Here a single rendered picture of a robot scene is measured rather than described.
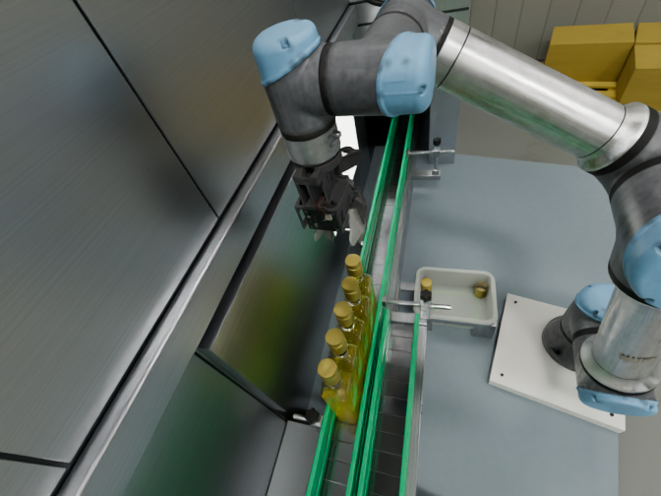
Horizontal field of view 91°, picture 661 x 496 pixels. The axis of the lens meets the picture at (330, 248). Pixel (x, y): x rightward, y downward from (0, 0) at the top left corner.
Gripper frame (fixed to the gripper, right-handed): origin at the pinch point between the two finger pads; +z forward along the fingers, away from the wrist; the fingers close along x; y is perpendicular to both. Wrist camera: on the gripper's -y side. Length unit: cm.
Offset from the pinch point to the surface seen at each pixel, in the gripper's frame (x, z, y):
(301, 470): -5, 36, 39
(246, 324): -9.8, -1.6, 22.5
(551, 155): 77, 130, -198
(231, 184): -14.2, -16.5, 6.1
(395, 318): 7.3, 36.7, -1.5
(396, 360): 9.8, 37.0, 9.6
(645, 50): 126, 88, -263
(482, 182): 27, 52, -76
